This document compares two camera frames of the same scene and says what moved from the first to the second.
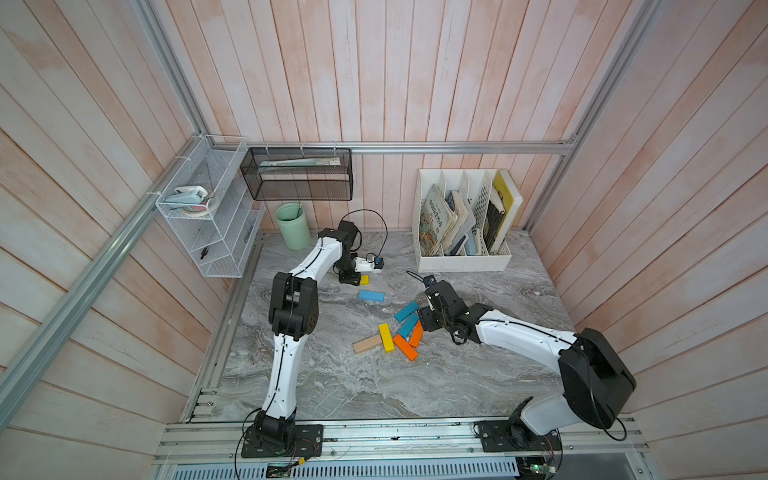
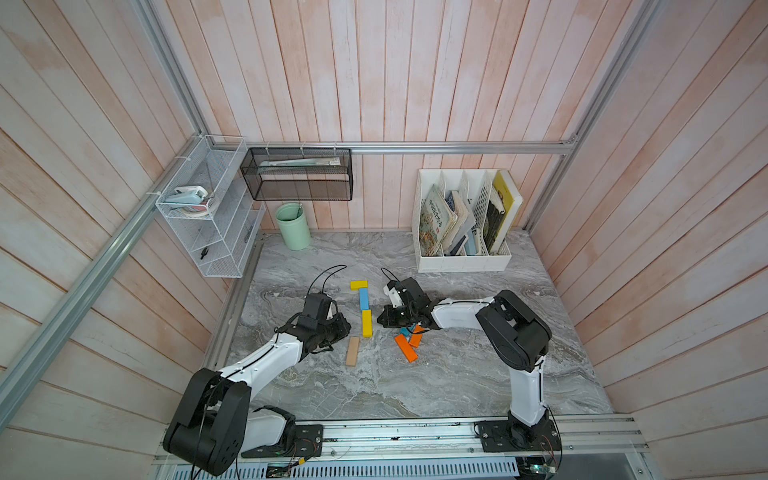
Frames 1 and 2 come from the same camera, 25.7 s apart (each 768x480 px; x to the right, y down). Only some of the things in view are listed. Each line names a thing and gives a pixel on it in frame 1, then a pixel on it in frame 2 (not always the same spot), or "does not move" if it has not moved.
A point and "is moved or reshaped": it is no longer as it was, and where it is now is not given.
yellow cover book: [510, 189] does not move
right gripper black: [425, 318] to [388, 322]
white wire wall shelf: [215, 222] does not move
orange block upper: [417, 335] does not move
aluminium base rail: [598, 441] does not move
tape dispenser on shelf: [191, 199] does not move
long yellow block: [387, 337] to [366, 321]
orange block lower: [406, 348] does not move
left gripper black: [349, 278] to [343, 331]
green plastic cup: [293, 225] does not move
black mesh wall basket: [299, 173] does not move
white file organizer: [463, 220] does not move
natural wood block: [367, 343] to [352, 352]
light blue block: [371, 295] is moved or reshaped
